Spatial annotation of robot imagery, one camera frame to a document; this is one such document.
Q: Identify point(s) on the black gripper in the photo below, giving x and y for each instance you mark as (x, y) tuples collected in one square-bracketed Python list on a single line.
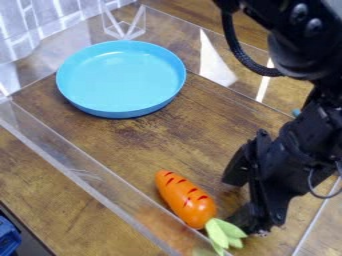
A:
[(283, 168)]

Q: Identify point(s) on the orange toy carrot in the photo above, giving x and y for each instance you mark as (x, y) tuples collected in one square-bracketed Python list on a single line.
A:
[(193, 206)]

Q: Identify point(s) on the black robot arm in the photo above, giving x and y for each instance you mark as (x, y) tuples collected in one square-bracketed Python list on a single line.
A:
[(304, 47)]

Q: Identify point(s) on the purple toy eggplant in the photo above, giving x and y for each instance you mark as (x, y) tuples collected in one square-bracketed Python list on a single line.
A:
[(296, 112)]

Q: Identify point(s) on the blue plastic plate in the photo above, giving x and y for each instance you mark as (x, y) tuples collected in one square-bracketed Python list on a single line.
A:
[(120, 79)]

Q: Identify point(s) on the blue object at corner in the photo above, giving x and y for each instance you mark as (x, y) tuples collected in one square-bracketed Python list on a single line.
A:
[(9, 238)]

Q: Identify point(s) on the clear acrylic enclosure wall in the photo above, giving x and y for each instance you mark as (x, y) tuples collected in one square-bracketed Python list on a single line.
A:
[(76, 172)]

